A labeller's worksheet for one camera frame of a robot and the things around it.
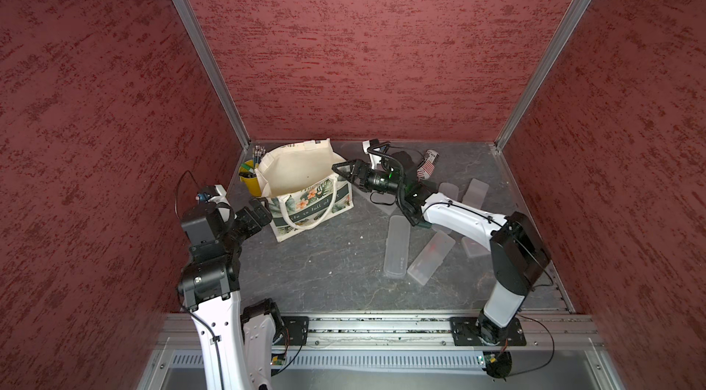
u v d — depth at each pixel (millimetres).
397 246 898
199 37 868
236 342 403
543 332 729
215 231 493
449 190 1061
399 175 607
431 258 877
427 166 1095
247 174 920
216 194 580
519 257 469
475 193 1037
